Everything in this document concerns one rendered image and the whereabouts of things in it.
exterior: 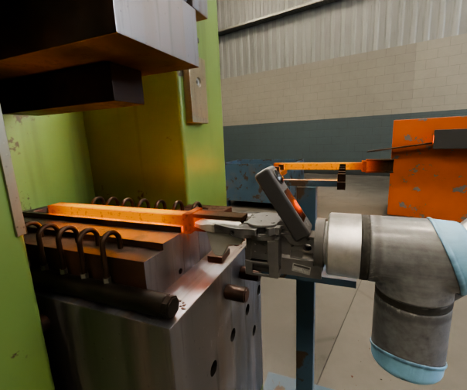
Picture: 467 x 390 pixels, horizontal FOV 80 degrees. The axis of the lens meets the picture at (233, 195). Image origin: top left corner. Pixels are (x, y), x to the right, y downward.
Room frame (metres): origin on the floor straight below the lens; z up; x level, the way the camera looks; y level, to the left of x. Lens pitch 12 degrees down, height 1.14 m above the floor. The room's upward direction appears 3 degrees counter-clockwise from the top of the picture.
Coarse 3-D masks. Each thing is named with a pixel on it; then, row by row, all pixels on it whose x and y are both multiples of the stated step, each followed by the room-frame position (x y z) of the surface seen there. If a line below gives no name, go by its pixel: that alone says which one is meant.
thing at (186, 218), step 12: (60, 204) 0.60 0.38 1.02; (72, 204) 0.59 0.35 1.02; (84, 204) 0.59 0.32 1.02; (96, 204) 0.58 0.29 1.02; (96, 216) 0.54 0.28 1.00; (108, 216) 0.53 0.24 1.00; (120, 216) 0.52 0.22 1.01; (132, 216) 0.50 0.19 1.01; (144, 216) 0.49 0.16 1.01; (156, 216) 0.48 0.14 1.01; (168, 216) 0.47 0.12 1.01; (180, 216) 0.46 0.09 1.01; (192, 216) 0.46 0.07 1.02; (204, 216) 0.45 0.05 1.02; (216, 216) 0.44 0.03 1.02; (228, 216) 0.43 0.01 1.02; (240, 216) 0.43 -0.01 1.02; (192, 228) 0.45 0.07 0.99
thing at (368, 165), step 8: (368, 160) 0.92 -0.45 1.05; (376, 160) 0.92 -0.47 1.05; (384, 160) 0.91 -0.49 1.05; (392, 160) 0.90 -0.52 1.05; (288, 168) 1.02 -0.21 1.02; (296, 168) 1.01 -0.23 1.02; (304, 168) 1.00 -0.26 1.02; (312, 168) 0.99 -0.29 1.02; (320, 168) 0.98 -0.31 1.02; (328, 168) 0.97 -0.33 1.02; (336, 168) 0.96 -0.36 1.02; (352, 168) 0.94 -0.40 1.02; (360, 168) 0.93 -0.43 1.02; (368, 168) 0.93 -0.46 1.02; (376, 168) 0.92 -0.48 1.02; (384, 168) 0.91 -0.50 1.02; (392, 168) 0.90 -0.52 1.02
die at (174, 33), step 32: (0, 0) 0.44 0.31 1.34; (32, 0) 0.41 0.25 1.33; (64, 0) 0.39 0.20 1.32; (96, 0) 0.37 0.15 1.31; (128, 0) 0.39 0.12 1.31; (160, 0) 0.45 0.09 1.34; (0, 32) 0.44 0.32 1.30; (32, 32) 0.42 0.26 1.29; (64, 32) 0.39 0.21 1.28; (96, 32) 0.37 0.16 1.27; (128, 32) 0.38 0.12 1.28; (160, 32) 0.44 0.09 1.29; (192, 32) 0.53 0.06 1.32; (0, 64) 0.47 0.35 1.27; (32, 64) 0.48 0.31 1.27; (64, 64) 0.49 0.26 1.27; (128, 64) 0.50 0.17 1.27; (160, 64) 0.51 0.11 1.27; (192, 64) 0.52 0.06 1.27
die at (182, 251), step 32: (64, 224) 0.53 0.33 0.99; (96, 224) 0.52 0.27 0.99; (128, 224) 0.49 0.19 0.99; (160, 224) 0.47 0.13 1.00; (32, 256) 0.45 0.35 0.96; (64, 256) 0.42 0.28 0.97; (96, 256) 0.40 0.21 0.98; (128, 256) 0.38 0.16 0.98; (160, 256) 0.39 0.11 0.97; (192, 256) 0.48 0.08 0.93; (160, 288) 0.39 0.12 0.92
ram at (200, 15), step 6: (186, 0) 0.52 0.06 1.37; (192, 0) 0.54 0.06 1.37; (198, 0) 0.56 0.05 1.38; (204, 0) 0.58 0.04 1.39; (192, 6) 0.54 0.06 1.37; (198, 6) 0.55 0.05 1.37; (204, 6) 0.58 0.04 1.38; (198, 12) 0.56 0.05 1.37; (204, 12) 0.58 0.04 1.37; (198, 18) 0.58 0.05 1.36; (204, 18) 0.58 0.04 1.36
